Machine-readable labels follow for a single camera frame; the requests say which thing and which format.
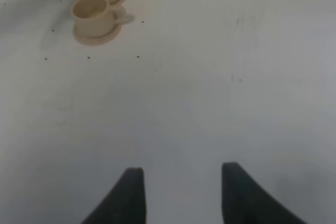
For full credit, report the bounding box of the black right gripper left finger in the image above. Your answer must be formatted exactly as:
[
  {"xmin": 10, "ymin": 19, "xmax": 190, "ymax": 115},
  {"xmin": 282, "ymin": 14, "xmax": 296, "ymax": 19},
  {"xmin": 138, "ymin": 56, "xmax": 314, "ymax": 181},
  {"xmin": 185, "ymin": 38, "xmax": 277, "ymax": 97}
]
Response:
[{"xmin": 83, "ymin": 168, "xmax": 145, "ymax": 224}]

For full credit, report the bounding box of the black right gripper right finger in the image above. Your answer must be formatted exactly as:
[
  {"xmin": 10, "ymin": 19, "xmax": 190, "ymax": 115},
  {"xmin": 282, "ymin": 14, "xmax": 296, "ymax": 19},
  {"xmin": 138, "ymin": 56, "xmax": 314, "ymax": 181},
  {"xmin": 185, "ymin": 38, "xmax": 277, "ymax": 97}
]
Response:
[{"xmin": 222, "ymin": 162, "xmax": 304, "ymax": 224}]

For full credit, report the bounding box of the near beige cup saucer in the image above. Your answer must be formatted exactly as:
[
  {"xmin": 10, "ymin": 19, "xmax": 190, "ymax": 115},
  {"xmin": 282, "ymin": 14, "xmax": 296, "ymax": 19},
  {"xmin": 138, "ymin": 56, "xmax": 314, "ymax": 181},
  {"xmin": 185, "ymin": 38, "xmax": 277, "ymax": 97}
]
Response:
[{"xmin": 72, "ymin": 24, "xmax": 122, "ymax": 46}]

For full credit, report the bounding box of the near beige teacup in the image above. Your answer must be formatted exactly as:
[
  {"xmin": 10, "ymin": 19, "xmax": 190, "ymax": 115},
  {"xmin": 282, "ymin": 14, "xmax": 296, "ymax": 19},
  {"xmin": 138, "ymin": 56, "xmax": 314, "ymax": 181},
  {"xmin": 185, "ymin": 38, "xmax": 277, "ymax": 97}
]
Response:
[{"xmin": 71, "ymin": 0, "xmax": 126, "ymax": 38}]

